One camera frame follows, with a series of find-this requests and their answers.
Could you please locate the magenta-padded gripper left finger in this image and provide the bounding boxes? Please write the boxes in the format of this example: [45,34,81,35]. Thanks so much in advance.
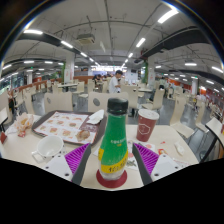
[42,143,93,186]

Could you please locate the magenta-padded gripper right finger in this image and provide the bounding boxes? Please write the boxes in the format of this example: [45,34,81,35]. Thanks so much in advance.
[132,142,183,186]

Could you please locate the green-labelled clear drink bottle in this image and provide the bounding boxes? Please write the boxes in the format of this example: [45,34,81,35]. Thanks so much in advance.
[98,97,130,182]

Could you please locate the white polka-dot mug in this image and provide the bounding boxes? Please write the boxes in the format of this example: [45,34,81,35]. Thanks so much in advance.
[31,134,65,164]

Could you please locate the red paper cup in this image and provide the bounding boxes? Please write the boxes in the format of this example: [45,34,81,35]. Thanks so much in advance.
[135,108,160,143]

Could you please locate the clear plastic bag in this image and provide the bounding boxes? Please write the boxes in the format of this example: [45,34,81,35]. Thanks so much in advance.
[173,141,186,157]

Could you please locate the brown tray with printed liner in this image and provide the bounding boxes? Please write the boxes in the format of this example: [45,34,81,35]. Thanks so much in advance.
[31,110,108,146]

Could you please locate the flat round red coaster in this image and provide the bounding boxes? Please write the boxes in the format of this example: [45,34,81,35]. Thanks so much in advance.
[95,169,128,189]

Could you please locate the white crumpled napkin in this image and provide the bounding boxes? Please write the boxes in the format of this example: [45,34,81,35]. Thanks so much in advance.
[85,109,106,125]

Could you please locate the beige dining chairs group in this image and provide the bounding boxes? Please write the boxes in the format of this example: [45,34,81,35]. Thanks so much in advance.
[0,78,224,134]

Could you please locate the crumpled food wrapper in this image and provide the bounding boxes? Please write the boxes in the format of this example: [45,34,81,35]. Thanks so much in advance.
[13,112,35,138]

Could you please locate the white dining tables group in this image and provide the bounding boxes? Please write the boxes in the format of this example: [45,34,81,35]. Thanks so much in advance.
[57,82,154,98]

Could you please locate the person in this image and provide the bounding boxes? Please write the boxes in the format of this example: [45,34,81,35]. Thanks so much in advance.
[108,69,124,94]

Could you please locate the ceiling air conditioner unit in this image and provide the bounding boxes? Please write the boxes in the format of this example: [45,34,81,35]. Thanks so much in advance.
[76,33,96,46]

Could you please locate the ceiling strip lights group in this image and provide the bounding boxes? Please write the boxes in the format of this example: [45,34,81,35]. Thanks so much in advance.
[1,8,224,88]

